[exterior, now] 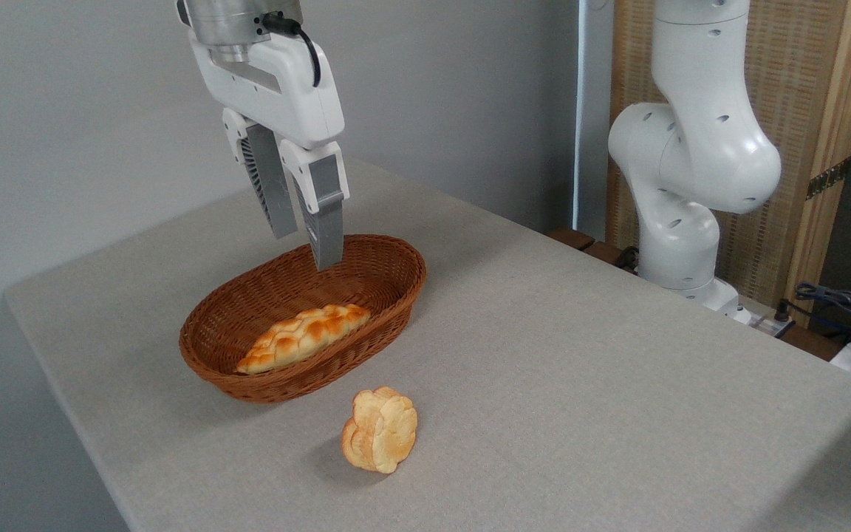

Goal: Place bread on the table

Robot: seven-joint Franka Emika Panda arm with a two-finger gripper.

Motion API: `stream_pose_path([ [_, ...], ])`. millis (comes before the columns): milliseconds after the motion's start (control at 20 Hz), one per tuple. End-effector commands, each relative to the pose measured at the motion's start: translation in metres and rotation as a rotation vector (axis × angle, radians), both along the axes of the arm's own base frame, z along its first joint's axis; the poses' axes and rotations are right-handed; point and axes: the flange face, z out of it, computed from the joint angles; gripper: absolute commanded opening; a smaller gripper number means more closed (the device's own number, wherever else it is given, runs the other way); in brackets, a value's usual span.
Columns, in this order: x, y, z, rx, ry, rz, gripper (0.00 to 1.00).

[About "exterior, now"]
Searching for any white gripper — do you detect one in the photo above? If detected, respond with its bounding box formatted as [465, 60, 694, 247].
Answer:
[188, 33, 351, 272]

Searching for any long braided bread loaf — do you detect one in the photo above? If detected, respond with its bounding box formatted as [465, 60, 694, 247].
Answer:
[236, 303, 372, 375]

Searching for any flower-shaped bread roll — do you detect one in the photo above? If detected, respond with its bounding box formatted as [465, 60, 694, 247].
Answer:
[341, 386, 419, 474]

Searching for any brown oval wicker basket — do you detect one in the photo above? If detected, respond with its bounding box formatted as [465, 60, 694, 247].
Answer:
[179, 234, 428, 404]

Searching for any wooden woven screen panel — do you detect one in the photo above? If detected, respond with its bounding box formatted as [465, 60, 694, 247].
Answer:
[606, 0, 851, 326]

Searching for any brass screen hinge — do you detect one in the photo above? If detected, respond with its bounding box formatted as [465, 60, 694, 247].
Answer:
[806, 157, 851, 201]

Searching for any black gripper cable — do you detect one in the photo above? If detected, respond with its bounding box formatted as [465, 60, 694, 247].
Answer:
[259, 12, 321, 89]

